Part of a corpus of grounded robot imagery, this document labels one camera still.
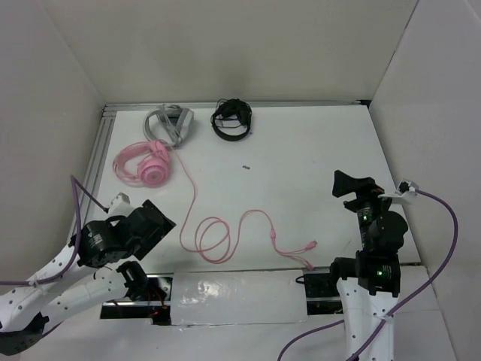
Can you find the black headphones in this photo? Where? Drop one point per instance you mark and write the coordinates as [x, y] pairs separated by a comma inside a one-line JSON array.
[[232, 114]]

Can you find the grey white headphones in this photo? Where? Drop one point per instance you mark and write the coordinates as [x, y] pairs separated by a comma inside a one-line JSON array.
[[174, 119]]

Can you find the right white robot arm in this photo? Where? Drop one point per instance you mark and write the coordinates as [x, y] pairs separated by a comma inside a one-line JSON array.
[[369, 284]]

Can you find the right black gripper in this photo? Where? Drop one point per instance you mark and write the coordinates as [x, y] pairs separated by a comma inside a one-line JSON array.
[[365, 189]]

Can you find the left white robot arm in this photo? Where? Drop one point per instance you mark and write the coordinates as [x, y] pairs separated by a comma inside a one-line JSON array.
[[99, 264]]

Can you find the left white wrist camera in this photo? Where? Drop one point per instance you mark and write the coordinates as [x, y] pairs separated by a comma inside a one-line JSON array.
[[119, 206]]

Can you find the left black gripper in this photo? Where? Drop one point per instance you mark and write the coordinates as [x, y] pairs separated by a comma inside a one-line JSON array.
[[155, 238]]

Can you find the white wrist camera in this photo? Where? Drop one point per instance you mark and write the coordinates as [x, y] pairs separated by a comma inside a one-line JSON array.
[[405, 193], [119, 206]]

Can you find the pink headphones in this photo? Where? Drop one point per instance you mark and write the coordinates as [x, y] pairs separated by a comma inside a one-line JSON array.
[[153, 168]]

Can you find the white taped cover plate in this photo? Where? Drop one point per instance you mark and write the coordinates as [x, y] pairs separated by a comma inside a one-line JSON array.
[[237, 298]]

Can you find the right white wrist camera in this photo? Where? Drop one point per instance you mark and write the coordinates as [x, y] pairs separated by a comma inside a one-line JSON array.
[[405, 193]]

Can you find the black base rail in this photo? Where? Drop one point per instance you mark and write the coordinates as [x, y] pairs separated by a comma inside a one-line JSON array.
[[155, 304]]

